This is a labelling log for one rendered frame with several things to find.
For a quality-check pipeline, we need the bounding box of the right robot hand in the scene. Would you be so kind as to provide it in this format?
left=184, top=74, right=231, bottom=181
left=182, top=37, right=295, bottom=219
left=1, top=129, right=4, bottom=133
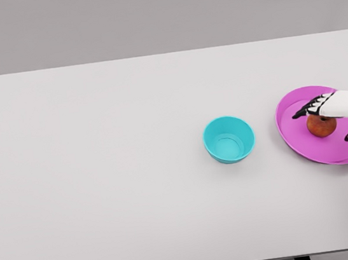
left=289, top=88, right=348, bottom=149

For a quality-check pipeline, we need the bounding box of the red apple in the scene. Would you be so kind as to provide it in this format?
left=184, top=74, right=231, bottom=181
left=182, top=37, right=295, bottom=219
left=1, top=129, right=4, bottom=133
left=305, top=111, right=338, bottom=140

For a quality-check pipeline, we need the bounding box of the pink plate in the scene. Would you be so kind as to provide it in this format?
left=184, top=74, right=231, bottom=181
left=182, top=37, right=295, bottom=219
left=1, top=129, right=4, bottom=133
left=272, top=81, right=348, bottom=174

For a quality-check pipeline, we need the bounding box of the blue bowl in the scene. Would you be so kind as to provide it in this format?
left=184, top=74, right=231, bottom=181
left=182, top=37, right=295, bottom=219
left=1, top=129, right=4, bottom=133
left=200, top=112, right=259, bottom=167

